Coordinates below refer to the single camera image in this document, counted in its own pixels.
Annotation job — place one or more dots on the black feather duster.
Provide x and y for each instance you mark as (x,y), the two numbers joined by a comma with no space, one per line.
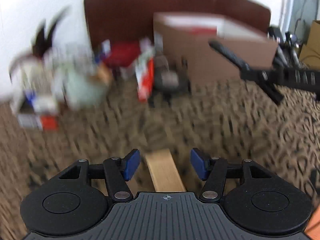
(42,42)

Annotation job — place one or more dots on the black tape roll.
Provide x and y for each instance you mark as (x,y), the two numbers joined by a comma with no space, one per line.
(168,80)

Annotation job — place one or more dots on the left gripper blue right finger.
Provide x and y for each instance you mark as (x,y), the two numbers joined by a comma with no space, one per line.
(199,161)

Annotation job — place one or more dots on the dark brown headboard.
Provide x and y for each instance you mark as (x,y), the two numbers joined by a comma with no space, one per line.
(130,20)

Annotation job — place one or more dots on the red capped marker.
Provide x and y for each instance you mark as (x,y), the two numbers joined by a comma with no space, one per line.
(42,122)

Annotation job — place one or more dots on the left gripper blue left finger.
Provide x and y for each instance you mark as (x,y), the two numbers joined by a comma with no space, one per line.
(130,163)

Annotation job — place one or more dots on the small red box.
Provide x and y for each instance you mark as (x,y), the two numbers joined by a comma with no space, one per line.
(122,54)

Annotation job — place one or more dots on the red squeeze tube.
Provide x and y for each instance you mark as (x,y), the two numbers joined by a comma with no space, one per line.
(145,79)

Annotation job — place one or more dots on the large red gift box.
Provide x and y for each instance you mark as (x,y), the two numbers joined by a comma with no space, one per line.
(197,31)

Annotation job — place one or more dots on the green patterned tape roll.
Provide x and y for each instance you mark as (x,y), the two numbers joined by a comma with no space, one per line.
(83,91)

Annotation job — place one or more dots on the gold rectangular box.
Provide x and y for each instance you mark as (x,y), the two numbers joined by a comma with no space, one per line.
(163,171)

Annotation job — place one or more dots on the brown cardboard carton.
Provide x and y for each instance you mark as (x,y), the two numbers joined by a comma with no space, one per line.
(310,52)

